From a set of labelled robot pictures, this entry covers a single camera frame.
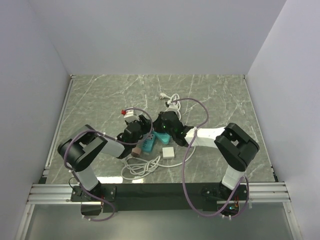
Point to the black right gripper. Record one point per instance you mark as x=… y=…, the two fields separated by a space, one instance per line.
x=157 y=124

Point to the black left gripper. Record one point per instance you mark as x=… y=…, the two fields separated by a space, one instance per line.
x=147 y=127

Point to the brown cube charger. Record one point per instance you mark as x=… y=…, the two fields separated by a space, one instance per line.
x=136 y=152

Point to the white square charger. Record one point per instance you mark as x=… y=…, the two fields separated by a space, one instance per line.
x=168 y=152

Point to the teal triangular power strip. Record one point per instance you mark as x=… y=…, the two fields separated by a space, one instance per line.
x=164 y=138

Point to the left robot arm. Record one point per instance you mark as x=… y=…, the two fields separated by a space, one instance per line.
x=79 y=150

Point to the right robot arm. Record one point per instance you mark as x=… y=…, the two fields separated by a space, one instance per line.
x=235 y=145

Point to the teal rectangular power strip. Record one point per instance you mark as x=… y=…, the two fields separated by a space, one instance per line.
x=148 y=144

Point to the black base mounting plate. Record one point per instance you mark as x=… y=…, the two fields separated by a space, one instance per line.
x=207 y=196

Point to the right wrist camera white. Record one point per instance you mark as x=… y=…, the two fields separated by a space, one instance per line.
x=172 y=106

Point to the aluminium left edge rail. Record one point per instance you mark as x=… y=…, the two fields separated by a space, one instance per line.
x=57 y=130

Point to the aluminium front rail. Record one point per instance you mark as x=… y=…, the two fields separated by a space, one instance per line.
x=55 y=194

